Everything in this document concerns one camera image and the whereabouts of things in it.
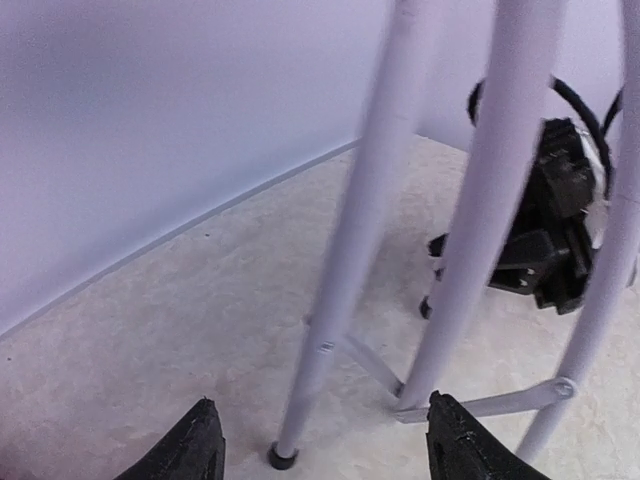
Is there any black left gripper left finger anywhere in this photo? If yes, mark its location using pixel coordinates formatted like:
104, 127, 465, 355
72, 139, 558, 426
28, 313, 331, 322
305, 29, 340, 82
116, 397, 225, 480

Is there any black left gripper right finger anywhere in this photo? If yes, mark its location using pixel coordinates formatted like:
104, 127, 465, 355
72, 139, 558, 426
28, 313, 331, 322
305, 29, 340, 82
426, 391, 543, 480

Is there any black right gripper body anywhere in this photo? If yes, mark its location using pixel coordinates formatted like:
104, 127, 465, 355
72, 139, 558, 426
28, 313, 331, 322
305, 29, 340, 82
488, 118, 599, 315

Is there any white perforated music stand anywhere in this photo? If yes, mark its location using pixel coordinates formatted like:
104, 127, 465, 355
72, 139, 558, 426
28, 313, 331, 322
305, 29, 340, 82
268, 1, 639, 473

